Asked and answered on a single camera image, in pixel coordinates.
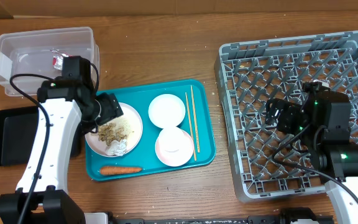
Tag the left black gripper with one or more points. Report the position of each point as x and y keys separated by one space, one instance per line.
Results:
x=110 y=107

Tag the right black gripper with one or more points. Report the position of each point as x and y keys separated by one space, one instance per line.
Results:
x=289 y=114

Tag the white tissue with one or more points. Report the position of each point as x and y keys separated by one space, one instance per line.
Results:
x=117 y=148

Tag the white paper cup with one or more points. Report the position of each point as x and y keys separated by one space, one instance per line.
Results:
x=166 y=110

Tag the red snack wrapper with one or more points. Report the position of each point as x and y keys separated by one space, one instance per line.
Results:
x=58 y=57

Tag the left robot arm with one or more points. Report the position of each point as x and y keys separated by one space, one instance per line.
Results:
x=67 y=104

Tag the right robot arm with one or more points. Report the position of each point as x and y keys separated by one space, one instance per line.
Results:
x=321 y=123

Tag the grey dishwasher rack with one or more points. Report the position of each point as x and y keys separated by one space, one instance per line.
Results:
x=250 y=73

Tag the rice pile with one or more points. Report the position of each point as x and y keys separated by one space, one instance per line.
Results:
x=123 y=126

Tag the peanut shells pile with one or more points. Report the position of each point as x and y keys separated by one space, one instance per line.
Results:
x=111 y=132

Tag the pink plate with food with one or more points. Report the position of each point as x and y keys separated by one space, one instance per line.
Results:
x=133 y=139

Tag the orange carrot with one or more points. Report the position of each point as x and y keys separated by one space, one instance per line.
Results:
x=117 y=170

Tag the teal serving tray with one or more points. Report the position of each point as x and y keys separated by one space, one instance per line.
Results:
x=143 y=155

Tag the clear plastic bin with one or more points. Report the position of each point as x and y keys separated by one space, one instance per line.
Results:
x=29 y=52

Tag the black plastic tray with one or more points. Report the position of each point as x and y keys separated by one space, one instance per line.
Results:
x=17 y=132

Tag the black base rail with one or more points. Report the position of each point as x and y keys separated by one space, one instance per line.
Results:
x=300 y=215

